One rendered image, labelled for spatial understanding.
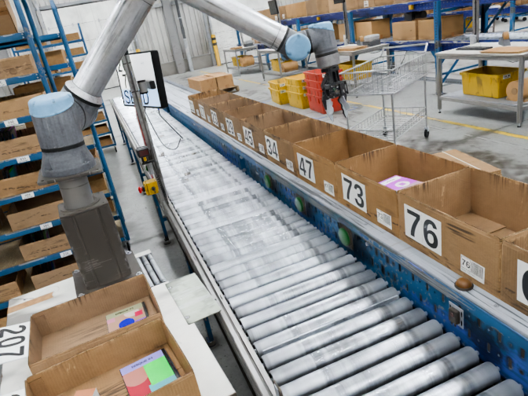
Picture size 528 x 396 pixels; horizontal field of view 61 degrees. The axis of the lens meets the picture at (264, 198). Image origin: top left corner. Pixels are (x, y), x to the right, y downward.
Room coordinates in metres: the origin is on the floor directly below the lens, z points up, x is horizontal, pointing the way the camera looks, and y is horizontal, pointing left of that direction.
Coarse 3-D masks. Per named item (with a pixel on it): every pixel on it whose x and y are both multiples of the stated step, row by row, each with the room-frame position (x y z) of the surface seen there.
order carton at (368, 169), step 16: (352, 160) 1.66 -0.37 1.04; (368, 160) 1.68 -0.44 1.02; (384, 160) 1.70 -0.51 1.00; (400, 160) 1.70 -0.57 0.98; (416, 160) 1.61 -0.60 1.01; (432, 160) 1.52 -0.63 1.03; (448, 160) 1.45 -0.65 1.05; (336, 176) 1.63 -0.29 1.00; (352, 176) 1.51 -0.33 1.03; (368, 176) 1.68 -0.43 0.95; (384, 176) 1.70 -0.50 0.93; (416, 176) 1.61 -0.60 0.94; (432, 176) 1.52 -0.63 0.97; (368, 192) 1.42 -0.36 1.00; (384, 192) 1.33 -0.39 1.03; (352, 208) 1.54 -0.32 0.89; (368, 208) 1.43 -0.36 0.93; (384, 208) 1.33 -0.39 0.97
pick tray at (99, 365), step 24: (120, 336) 1.08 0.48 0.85; (144, 336) 1.10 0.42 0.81; (168, 336) 1.08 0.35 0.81; (72, 360) 1.02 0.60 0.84; (96, 360) 1.04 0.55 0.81; (120, 360) 1.07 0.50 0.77; (24, 384) 0.95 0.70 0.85; (48, 384) 0.98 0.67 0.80; (72, 384) 1.01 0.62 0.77; (96, 384) 1.00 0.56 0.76; (120, 384) 0.98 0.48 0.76; (168, 384) 0.85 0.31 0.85; (192, 384) 0.87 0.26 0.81
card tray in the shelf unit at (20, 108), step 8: (8, 96) 2.72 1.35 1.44; (16, 96) 2.74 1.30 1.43; (24, 96) 2.75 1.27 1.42; (32, 96) 2.48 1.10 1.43; (0, 104) 2.44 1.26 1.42; (8, 104) 2.45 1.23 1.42; (16, 104) 2.46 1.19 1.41; (24, 104) 2.47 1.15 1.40; (0, 112) 2.43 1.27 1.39; (8, 112) 2.44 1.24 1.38; (16, 112) 2.45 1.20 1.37; (24, 112) 2.46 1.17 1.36; (0, 120) 2.43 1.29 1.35
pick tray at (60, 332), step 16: (112, 288) 1.37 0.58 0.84; (128, 288) 1.39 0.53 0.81; (144, 288) 1.41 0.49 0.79; (64, 304) 1.32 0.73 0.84; (80, 304) 1.33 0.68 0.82; (96, 304) 1.35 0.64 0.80; (112, 304) 1.37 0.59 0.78; (128, 304) 1.38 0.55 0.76; (32, 320) 1.26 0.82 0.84; (48, 320) 1.29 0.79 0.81; (64, 320) 1.31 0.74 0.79; (80, 320) 1.32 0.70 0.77; (96, 320) 1.32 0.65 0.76; (144, 320) 1.14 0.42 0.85; (32, 336) 1.18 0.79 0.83; (48, 336) 1.27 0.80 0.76; (64, 336) 1.25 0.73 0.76; (80, 336) 1.24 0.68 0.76; (96, 336) 1.22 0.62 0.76; (112, 336) 1.10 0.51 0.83; (32, 352) 1.11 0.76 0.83; (48, 352) 1.18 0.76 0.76; (64, 352) 1.05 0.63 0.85; (80, 352) 1.06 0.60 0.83; (32, 368) 1.02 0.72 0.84
